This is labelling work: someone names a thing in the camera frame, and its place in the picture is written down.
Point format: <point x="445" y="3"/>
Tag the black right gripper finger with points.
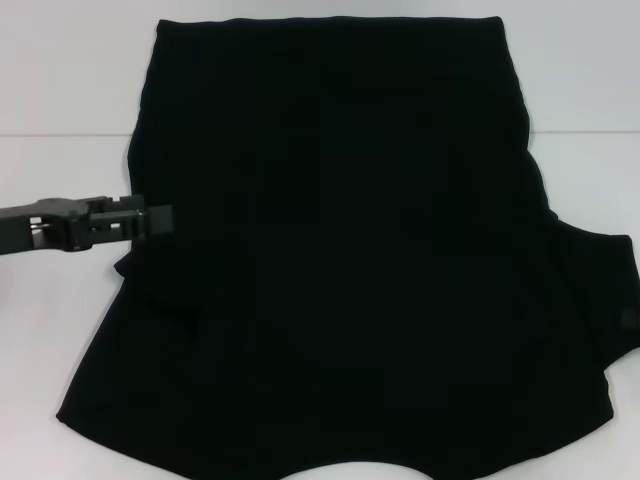
<point x="628" y="319"/>

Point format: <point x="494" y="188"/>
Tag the black shirt with FREE print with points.
<point x="350" y="250"/>

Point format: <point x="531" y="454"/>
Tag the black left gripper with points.
<point x="50" y="225"/>

